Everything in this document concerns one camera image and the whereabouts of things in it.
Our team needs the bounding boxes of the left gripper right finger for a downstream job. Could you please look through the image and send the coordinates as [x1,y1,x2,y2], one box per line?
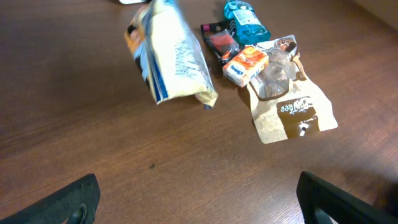
[296,171,397,224]

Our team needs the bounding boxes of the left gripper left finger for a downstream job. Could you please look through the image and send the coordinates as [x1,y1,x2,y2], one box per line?
[1,174,101,224]

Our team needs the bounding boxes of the beige cookie pouch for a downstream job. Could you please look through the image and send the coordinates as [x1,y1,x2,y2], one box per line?
[246,35,338,144]

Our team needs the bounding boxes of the orange snack packet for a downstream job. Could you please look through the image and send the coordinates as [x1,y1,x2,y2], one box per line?
[223,45,269,88]

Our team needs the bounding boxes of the yellow snack bag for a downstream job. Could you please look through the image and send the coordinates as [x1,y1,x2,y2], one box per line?
[124,0,218,108]

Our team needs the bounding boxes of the teal mouthwash bottle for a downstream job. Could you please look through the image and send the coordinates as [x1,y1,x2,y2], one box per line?
[224,0,271,45]

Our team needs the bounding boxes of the dark red snack packet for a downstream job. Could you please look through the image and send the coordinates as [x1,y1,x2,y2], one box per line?
[200,21,240,65]

